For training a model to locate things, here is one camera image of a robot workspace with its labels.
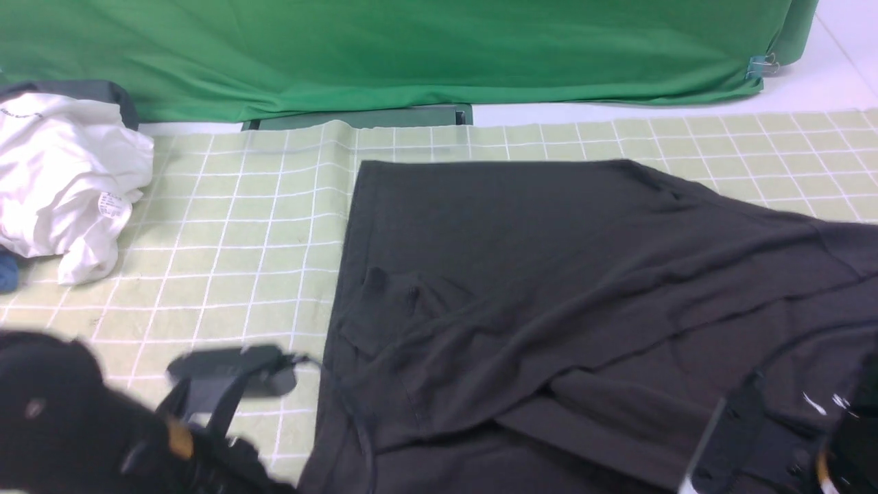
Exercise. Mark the light green checkered table cloth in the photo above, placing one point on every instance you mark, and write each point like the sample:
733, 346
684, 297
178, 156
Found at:
238, 241

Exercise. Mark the blue binder clip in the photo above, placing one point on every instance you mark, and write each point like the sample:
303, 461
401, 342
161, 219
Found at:
761, 66

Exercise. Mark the crumpled white shirt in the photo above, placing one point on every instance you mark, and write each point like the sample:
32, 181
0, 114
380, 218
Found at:
71, 172

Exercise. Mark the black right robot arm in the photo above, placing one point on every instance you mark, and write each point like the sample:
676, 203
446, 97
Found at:
847, 460

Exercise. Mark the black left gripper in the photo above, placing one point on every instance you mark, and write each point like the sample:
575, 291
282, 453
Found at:
200, 413

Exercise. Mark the blue garment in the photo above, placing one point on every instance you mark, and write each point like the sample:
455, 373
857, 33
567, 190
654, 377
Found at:
9, 271

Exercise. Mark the dark gray long-sleeve top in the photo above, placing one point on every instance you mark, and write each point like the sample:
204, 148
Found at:
559, 327

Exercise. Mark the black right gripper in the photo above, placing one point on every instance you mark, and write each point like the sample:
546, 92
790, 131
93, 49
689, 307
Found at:
747, 448

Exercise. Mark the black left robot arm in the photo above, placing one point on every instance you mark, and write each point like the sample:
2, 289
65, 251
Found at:
65, 430

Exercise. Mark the green backdrop cloth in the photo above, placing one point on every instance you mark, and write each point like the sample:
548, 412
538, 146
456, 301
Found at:
227, 61

